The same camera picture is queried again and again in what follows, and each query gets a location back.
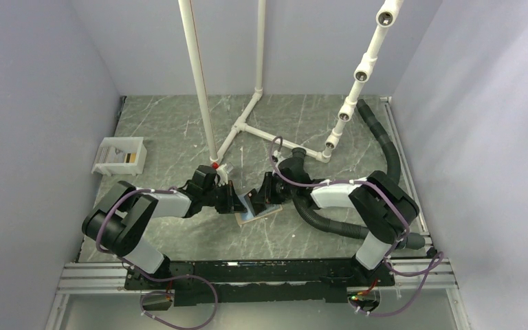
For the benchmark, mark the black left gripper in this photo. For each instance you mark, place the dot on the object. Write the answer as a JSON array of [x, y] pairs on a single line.
[[232, 203]]

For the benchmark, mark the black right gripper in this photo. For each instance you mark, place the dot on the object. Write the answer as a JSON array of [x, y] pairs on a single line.
[[265, 194]]

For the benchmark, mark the tan leather card holder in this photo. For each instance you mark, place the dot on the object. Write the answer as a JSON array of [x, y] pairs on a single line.
[[255, 211]]

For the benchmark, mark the white card tray box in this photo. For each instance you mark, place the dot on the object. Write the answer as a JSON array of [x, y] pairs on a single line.
[[120, 156]]

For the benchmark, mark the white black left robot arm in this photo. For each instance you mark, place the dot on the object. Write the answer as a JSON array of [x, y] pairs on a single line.
[[119, 220]]

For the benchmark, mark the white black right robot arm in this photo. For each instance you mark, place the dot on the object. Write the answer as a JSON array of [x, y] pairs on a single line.
[[385, 209]]

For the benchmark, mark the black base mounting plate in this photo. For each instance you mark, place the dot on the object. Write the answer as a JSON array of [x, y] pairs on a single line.
[[326, 279]]

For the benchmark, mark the side aluminium rail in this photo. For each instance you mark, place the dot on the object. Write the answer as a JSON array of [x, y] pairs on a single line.
[[384, 102]]

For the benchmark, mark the aluminium extrusion rail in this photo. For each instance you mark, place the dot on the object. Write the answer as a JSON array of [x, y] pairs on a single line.
[[109, 278]]

